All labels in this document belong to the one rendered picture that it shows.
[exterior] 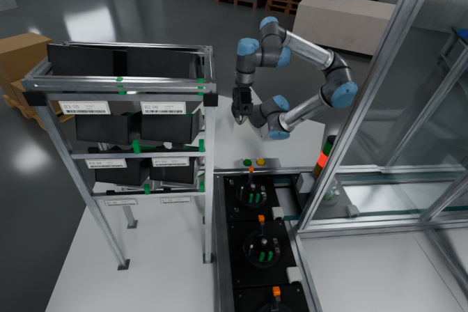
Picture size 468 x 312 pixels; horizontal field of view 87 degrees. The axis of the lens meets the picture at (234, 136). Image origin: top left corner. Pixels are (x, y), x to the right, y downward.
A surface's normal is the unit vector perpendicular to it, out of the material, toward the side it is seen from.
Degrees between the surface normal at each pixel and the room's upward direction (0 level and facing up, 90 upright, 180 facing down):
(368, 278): 0
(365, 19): 90
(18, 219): 0
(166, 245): 0
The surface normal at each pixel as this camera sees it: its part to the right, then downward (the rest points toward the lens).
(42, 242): 0.07, -0.75
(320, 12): -0.36, 0.58
